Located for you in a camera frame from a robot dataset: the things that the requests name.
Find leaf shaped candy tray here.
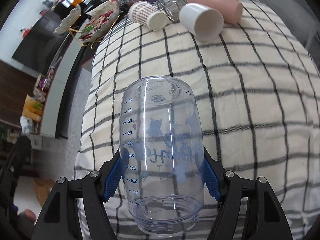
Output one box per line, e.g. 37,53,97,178
79,0,120,43

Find white cup red pattern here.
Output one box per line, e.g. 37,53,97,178
129,1,169,31

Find snack packets on shelf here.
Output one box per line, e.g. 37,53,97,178
20,66,56,134

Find cream checked tablecloth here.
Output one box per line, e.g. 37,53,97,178
74,0,319,239

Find white ceramic cup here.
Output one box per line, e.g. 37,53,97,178
179,3,224,42

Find pink cylindrical cup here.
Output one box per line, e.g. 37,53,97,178
188,0,243,24

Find black tv cabinet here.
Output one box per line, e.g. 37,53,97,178
12,0,107,74

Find white flower shaped dish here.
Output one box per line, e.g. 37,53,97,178
54,4,81,34

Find clear plastic measuring cup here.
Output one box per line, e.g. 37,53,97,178
119,76,204,237

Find clear glass mug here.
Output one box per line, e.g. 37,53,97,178
156,0,188,23

